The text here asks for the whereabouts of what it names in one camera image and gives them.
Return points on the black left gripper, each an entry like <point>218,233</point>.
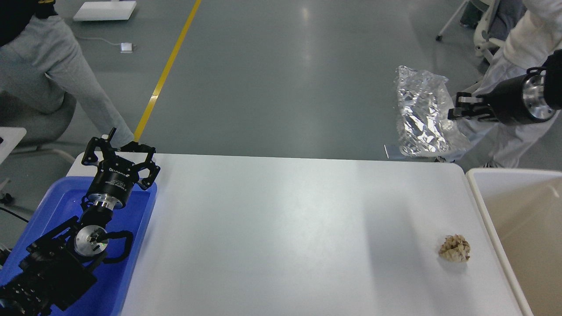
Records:
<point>115,177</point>

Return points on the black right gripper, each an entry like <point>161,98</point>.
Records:
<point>528,99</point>

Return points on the aluminium foil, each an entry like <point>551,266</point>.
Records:
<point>423,103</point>

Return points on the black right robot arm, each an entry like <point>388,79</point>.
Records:
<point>552,64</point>

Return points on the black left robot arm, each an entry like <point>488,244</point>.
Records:
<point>58,269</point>

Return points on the blue plastic bin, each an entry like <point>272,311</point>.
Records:
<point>63,201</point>

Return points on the grey office chair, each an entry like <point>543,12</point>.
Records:
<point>41,129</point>

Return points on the white office chair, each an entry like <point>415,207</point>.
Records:
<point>497,18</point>

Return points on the left metal floor plate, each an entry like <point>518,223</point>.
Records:
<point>393,152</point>

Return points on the person in white coverall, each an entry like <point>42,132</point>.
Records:
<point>536,36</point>

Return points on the white side table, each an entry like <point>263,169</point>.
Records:
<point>11,137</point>

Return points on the beige plastic bin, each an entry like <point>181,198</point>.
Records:
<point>522,213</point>

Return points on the person in grey trousers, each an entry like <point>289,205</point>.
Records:
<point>42,63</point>

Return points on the white flat board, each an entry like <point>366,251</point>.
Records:
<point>111,10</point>

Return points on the crumpled brown paper ball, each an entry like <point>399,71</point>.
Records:
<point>455,248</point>

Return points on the white power adapter with cable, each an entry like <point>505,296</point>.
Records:
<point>124,47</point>

